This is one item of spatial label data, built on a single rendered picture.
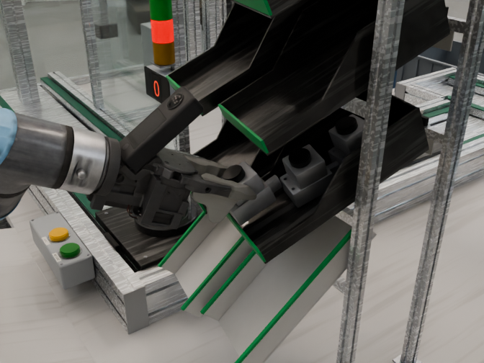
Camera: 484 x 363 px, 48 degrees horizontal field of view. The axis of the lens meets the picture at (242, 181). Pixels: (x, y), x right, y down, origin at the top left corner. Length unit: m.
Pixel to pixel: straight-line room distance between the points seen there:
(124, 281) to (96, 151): 0.49
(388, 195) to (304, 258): 0.61
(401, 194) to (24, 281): 0.94
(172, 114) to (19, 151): 0.18
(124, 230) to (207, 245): 0.27
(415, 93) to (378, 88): 1.47
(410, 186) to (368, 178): 0.79
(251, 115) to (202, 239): 0.36
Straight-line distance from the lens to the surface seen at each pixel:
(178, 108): 0.66
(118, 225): 1.24
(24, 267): 1.36
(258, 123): 0.71
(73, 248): 1.18
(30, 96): 2.16
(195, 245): 1.02
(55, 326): 1.18
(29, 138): 0.63
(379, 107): 0.67
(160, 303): 1.12
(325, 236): 0.86
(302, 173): 0.74
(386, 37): 0.65
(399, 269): 1.31
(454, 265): 1.36
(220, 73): 0.85
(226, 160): 0.92
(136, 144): 0.67
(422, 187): 1.55
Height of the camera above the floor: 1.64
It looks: 29 degrees down
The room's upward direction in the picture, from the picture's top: straight up
